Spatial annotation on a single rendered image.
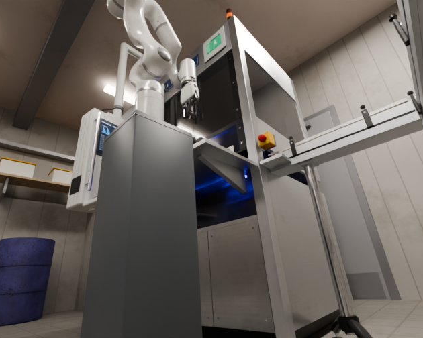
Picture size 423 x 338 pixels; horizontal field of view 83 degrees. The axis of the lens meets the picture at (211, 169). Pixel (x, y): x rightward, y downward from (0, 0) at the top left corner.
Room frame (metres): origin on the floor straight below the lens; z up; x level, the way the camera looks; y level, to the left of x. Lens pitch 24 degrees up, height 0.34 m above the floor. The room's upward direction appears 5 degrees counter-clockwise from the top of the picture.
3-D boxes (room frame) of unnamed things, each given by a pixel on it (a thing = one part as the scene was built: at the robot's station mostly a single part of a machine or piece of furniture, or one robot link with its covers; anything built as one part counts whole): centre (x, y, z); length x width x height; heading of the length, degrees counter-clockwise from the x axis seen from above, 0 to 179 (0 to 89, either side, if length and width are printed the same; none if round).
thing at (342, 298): (1.19, -0.52, 0.46); 0.09 x 0.09 x 0.77; 49
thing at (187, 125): (1.68, 0.28, 1.51); 0.47 x 0.01 x 0.59; 49
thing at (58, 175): (3.53, 2.37, 1.89); 0.41 x 0.34 x 0.23; 137
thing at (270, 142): (1.17, -0.32, 1.00); 0.08 x 0.07 x 0.07; 139
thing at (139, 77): (0.84, 0.26, 1.16); 0.19 x 0.12 x 0.24; 48
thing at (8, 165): (3.07, 2.80, 1.89); 0.40 x 0.33 x 0.23; 137
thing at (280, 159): (1.19, -0.36, 0.87); 0.14 x 0.13 x 0.02; 139
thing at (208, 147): (1.30, 0.12, 0.87); 0.70 x 0.48 x 0.02; 49
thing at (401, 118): (1.09, -0.63, 0.92); 0.69 x 0.15 x 0.16; 49
